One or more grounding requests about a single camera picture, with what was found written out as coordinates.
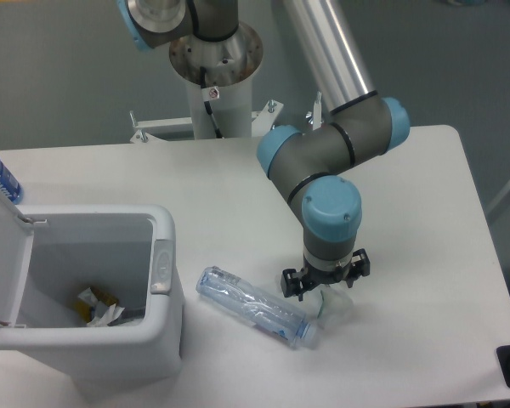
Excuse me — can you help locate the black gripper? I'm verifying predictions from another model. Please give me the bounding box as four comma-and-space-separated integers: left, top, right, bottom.
280, 248, 371, 301

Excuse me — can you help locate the white wrapper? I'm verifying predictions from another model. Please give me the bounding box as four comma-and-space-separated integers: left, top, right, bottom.
315, 284, 354, 330

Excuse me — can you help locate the crushed clear plastic bottle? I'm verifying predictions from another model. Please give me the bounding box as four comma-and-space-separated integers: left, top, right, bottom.
196, 266, 318, 348

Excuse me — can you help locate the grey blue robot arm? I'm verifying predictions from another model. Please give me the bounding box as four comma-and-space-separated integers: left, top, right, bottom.
117, 1, 410, 298

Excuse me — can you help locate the yellow white trash in bin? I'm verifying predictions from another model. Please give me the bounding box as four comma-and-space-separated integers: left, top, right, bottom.
74, 286, 145, 327

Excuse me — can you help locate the white plastic trash can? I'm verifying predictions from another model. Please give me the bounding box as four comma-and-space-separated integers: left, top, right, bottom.
0, 190, 184, 392

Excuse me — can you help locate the blue labelled bottle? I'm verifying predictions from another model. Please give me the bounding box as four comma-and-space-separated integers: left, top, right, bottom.
0, 159, 24, 204

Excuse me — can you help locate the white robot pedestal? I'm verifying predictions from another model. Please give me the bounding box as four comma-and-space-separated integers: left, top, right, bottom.
130, 22, 284, 145

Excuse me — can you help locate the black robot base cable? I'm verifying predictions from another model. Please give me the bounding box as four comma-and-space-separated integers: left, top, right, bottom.
198, 65, 224, 139

